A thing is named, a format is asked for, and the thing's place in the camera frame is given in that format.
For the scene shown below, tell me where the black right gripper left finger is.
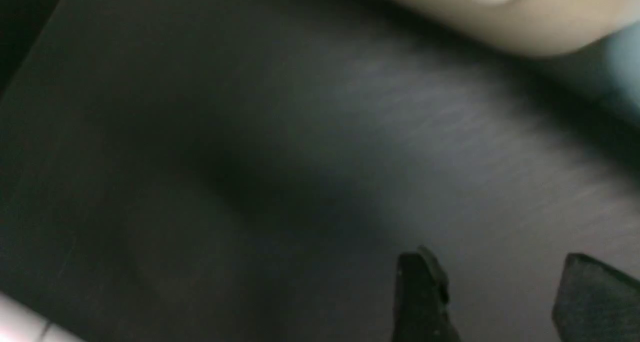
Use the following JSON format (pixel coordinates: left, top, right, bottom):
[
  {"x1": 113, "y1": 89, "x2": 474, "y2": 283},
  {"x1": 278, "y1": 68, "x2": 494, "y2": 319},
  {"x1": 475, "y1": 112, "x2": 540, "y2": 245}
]
[{"x1": 391, "y1": 245, "x2": 461, "y2": 342}]

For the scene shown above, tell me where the olive plastic spoon bin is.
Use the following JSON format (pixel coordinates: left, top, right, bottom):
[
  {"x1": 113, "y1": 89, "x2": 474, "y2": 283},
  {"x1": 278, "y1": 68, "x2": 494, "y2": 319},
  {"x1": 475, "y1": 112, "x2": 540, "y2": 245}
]
[{"x1": 391, "y1": 0, "x2": 639, "y2": 58}]

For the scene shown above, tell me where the black plastic serving tray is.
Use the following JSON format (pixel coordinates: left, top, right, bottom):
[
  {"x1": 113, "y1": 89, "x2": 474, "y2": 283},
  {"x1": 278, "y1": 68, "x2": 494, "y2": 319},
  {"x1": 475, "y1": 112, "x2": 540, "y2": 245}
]
[{"x1": 1, "y1": 0, "x2": 639, "y2": 342}]

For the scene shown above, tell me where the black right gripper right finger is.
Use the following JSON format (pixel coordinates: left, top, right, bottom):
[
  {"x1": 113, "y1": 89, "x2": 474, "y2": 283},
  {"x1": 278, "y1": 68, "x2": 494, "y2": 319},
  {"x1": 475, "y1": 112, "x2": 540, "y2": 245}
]
[{"x1": 551, "y1": 253, "x2": 640, "y2": 342}]

